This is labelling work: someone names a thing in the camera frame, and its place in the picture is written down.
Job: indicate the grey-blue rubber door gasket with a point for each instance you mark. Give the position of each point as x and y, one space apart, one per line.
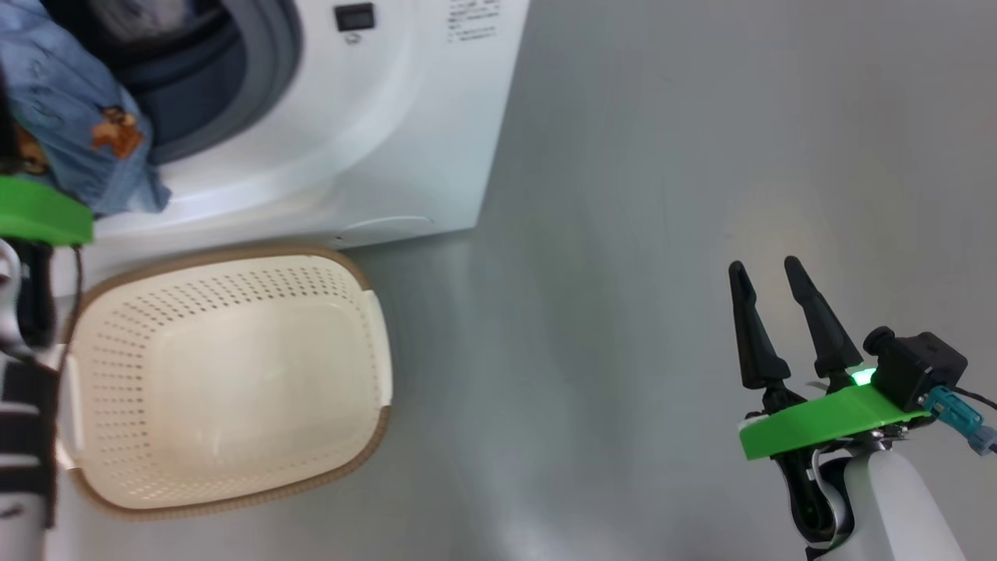
234 93

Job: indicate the blue cartoon print garment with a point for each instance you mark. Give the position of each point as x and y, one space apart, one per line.
70 101

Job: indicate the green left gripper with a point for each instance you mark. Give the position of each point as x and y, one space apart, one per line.
39 214

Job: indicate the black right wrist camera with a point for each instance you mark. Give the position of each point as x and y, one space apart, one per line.
919 362

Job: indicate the round white filter cover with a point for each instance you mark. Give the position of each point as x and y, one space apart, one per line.
389 224

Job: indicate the black door latch socket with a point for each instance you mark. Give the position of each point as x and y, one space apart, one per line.
354 17

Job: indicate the white front-load washing machine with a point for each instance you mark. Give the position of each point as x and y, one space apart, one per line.
374 140

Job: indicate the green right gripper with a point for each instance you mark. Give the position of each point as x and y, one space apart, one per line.
826 421

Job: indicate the cream perforated laundry basket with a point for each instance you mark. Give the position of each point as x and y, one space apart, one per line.
234 374

